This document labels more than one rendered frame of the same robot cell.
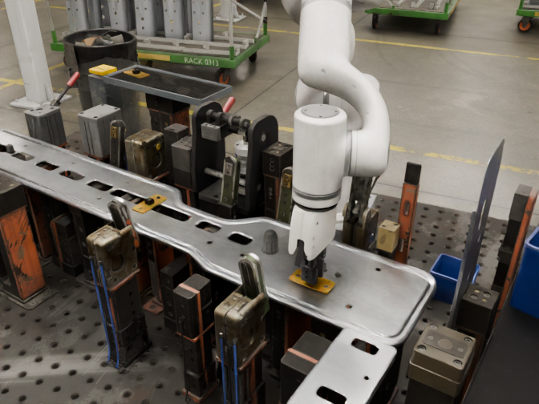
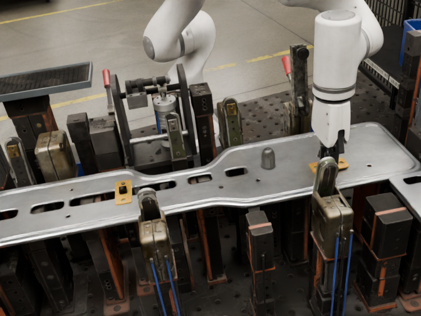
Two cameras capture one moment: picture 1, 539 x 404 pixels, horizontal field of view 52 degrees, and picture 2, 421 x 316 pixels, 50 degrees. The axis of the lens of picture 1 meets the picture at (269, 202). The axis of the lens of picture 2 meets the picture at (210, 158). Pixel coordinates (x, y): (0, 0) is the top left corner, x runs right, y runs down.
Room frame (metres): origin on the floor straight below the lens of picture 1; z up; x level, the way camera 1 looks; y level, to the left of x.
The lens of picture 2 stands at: (0.36, 0.64, 1.63)
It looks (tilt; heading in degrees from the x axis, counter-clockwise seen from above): 35 degrees down; 321
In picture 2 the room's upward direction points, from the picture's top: 7 degrees counter-clockwise
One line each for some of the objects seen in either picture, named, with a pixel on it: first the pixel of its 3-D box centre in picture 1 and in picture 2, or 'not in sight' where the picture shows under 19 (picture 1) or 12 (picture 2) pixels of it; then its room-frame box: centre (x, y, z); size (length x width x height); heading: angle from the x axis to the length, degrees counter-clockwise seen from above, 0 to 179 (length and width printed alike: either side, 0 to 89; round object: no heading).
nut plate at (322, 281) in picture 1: (312, 279); (328, 163); (0.83, -0.08, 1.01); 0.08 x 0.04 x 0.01; 57
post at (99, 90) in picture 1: (114, 139); not in sight; (1.67, 0.51, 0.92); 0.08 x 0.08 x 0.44; 57
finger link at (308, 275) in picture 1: (305, 271); (333, 157); (0.81, -0.07, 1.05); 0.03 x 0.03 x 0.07; 57
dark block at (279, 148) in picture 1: (277, 222); (208, 155); (1.18, -0.02, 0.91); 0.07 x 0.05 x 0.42; 147
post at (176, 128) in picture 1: (182, 191); (94, 179); (1.36, 0.25, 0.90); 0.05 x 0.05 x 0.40; 57
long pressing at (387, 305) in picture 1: (141, 204); (114, 197); (1.13, 0.30, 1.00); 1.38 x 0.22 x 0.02; 57
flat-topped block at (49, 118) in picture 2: (173, 157); (47, 157); (1.53, 0.29, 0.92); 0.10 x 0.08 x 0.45; 57
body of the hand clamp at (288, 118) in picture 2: (354, 276); (296, 160); (1.01, -0.20, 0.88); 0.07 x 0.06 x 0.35; 147
